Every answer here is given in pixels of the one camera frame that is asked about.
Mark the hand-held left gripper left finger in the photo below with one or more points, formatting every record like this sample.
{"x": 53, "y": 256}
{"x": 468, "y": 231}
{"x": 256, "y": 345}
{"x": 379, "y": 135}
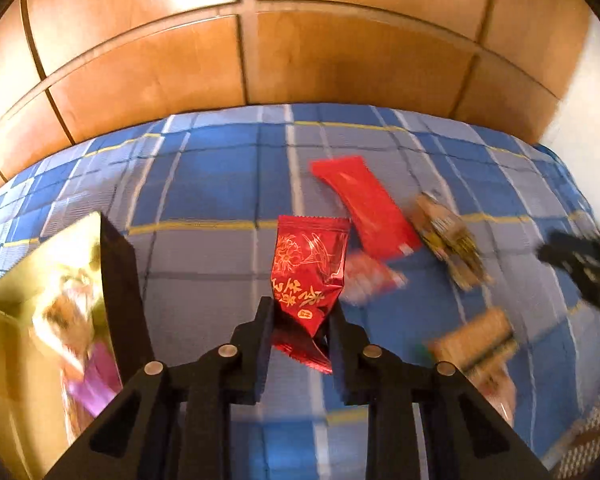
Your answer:
{"x": 260, "y": 355}

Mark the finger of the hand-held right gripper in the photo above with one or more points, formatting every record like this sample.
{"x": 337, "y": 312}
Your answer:
{"x": 565, "y": 250}
{"x": 597, "y": 287}

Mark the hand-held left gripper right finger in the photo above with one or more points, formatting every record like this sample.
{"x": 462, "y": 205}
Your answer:
{"x": 342, "y": 365}

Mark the small dark red snack packet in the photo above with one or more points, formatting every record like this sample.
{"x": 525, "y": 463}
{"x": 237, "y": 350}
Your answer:
{"x": 372, "y": 277}

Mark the red gold floral snack packet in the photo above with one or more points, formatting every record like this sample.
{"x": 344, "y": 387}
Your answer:
{"x": 305, "y": 270}

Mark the gold black snack packet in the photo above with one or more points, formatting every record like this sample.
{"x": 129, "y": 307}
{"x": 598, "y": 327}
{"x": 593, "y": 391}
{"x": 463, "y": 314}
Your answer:
{"x": 450, "y": 240}

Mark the beige green snack packet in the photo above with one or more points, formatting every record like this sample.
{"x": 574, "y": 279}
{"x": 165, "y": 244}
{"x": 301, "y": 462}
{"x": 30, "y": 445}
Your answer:
{"x": 475, "y": 342}

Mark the large plain red snack packet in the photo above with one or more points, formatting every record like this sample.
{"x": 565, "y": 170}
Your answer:
{"x": 370, "y": 205}

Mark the purple snack packet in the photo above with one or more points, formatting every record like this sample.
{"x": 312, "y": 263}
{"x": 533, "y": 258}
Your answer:
{"x": 97, "y": 377}

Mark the white round snack packet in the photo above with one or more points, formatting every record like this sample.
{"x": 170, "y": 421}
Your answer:
{"x": 55, "y": 320}

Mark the gold tin box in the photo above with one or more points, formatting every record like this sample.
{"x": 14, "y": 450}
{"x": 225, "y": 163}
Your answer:
{"x": 5, "y": 350}

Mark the brown woven object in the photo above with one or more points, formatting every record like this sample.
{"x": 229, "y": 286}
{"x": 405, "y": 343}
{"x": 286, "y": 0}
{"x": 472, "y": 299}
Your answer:
{"x": 595, "y": 435}

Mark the wooden wardrobe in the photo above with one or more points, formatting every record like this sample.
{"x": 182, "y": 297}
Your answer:
{"x": 155, "y": 75}

